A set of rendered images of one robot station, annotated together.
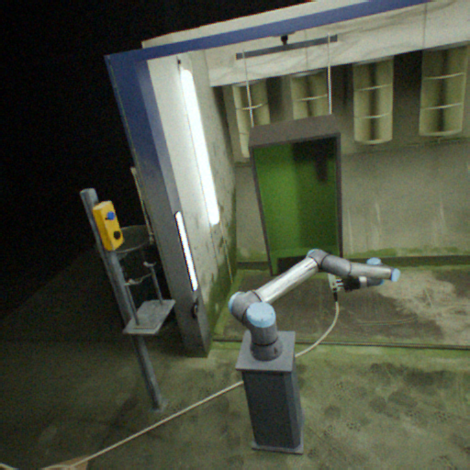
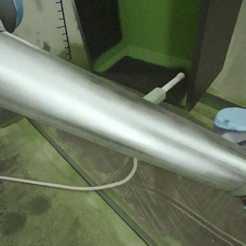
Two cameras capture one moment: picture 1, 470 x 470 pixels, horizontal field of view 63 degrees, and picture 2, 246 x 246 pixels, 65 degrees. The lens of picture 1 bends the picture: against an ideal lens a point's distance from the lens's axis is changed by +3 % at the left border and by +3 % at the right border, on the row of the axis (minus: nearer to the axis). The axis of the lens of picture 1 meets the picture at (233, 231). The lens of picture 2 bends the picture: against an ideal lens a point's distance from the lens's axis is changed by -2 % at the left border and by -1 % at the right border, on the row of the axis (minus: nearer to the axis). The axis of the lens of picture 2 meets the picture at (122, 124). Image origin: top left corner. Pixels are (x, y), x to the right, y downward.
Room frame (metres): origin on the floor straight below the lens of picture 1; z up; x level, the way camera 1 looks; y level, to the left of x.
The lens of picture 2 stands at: (1.91, -0.91, 0.95)
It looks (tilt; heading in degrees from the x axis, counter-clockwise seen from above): 40 degrees down; 29
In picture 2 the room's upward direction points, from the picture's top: straight up
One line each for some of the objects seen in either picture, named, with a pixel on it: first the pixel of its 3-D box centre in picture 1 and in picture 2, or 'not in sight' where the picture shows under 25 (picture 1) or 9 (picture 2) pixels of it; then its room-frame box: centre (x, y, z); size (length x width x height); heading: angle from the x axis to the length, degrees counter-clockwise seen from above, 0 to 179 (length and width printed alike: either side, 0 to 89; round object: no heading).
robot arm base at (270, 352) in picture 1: (265, 341); not in sight; (1.67, -0.07, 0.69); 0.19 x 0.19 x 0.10
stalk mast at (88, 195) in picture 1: (128, 312); not in sight; (2.02, 0.75, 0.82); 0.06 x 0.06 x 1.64; 73
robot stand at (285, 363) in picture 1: (273, 390); not in sight; (1.67, -0.07, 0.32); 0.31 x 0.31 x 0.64; 73
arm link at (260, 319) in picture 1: (261, 321); not in sight; (1.68, -0.07, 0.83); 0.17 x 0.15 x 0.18; 28
